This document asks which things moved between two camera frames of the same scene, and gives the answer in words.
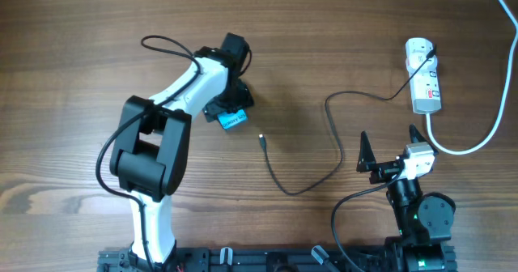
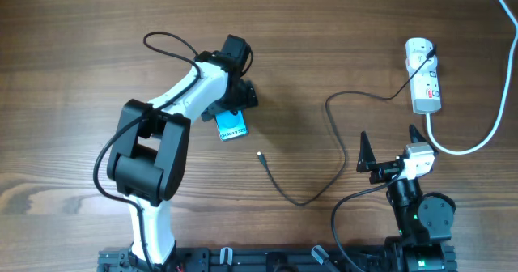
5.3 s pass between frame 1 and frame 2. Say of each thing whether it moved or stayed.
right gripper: stayed
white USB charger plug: stayed
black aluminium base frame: stayed
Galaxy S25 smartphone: moved
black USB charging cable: moved
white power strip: stayed
